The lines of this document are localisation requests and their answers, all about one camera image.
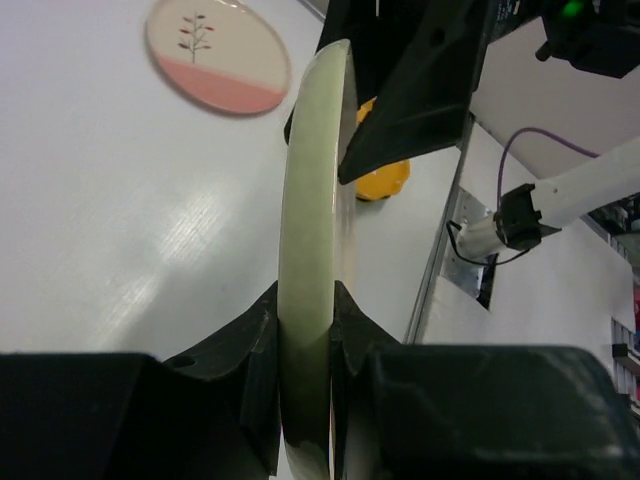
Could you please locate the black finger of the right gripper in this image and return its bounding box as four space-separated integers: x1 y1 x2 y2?
339 1 493 184
284 1 425 145

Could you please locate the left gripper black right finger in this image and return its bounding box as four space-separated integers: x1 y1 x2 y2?
330 283 639 479

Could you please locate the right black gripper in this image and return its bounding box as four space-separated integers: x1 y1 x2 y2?
490 0 639 79

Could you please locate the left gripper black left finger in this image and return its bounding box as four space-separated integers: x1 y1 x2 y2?
1 287 280 479

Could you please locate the orange dotted plate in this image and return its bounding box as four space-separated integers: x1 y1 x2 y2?
353 97 412 203

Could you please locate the white pink floral plate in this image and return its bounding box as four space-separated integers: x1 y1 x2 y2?
146 0 292 115

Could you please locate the cream round plate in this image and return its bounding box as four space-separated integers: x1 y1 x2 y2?
277 39 359 480

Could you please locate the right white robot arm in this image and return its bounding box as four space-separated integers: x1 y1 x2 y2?
311 1 639 264

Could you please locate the white foreground cover board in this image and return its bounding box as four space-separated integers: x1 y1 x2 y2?
421 125 635 355

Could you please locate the front aluminium frame rail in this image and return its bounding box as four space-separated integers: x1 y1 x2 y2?
402 113 476 345

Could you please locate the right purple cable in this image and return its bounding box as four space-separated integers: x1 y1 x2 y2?
494 127 601 211

